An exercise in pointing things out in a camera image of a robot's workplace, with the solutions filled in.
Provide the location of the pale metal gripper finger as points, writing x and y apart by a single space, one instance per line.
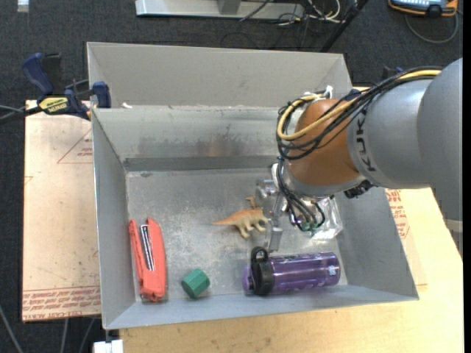
263 191
275 239

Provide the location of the tan toy dinosaur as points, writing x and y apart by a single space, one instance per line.
246 221

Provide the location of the purple bottle with black cap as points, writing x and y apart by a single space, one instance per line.
301 272

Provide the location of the clear plastic container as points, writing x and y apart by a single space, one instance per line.
329 223

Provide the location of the grey metal bin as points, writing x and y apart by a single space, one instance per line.
206 212

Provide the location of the green hexagonal block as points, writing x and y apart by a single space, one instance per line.
195 283

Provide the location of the red-orange utility knife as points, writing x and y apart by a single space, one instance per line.
154 270

